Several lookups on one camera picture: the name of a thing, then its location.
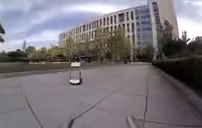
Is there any row of trees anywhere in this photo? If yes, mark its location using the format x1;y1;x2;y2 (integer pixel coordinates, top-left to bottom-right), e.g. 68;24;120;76
0;19;202;64

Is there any small wheeled delivery robot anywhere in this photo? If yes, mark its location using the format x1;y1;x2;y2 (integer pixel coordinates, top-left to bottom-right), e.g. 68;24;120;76
68;55;84;86

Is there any grey paved plaza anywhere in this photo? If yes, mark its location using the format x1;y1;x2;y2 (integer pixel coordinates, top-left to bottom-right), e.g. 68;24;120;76
0;62;202;128

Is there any large beige and glass building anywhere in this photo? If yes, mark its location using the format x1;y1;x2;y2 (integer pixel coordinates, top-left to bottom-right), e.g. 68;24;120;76
57;0;180;63

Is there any grass strip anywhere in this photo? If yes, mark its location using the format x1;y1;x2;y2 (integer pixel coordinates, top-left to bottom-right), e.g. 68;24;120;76
0;61;100;76

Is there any grey stone kerb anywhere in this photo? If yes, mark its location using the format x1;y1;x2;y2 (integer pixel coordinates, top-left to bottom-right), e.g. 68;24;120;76
150;64;202;118

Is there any dark green hedge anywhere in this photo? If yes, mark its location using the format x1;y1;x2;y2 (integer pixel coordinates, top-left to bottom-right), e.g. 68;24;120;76
151;54;202;102

